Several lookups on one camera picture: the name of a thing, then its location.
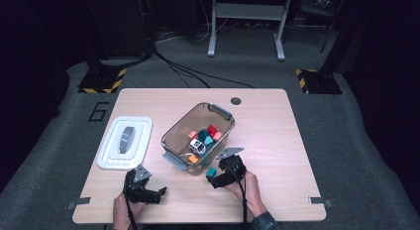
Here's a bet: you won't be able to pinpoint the right hand-held gripper black cable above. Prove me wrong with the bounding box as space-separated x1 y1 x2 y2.
229 167 250 230

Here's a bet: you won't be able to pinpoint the white toy car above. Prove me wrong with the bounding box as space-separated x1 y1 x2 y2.
188 138 207 156

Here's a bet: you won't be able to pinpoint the black floor cable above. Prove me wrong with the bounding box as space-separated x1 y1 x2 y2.
155 51 211 89
153 50 256 89

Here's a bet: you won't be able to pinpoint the white bin lid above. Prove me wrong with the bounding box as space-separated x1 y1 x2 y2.
96 115 154 171

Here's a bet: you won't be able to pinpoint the dark teal curved toy block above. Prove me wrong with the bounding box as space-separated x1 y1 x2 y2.
197 128 211 142

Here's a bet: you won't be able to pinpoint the clear brown plastic storage box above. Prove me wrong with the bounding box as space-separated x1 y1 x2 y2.
159 101 236 176

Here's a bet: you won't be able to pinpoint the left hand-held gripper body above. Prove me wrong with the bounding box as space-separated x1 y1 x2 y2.
122 165 159 205

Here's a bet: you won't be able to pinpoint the black equipment cabinet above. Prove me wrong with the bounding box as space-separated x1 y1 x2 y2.
82 0 157 59

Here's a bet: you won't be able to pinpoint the hand-held gripper black cable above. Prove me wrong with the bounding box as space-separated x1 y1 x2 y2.
122 186 137 230
229 167 250 230

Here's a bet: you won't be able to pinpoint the white metal desk frame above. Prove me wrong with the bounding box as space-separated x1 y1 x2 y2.
207 0 295 61

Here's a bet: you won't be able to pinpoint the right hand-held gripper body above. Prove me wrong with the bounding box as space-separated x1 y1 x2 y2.
216 147 248 186

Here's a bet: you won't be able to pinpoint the person's right hand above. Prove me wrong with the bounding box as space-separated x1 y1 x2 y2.
224 171 265 216

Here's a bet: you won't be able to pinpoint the grey table bracket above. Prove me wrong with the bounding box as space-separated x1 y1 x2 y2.
308 196 333 208
66 197 91 210

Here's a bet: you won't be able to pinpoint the left hand-held gripper black cable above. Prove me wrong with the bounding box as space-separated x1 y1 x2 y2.
122 186 137 230

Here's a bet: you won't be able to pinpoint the black stand striped base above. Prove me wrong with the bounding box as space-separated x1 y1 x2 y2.
295 68 344 95
77 68 128 95

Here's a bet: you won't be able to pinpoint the person's left hand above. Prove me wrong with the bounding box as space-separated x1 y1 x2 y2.
112 193 147 224

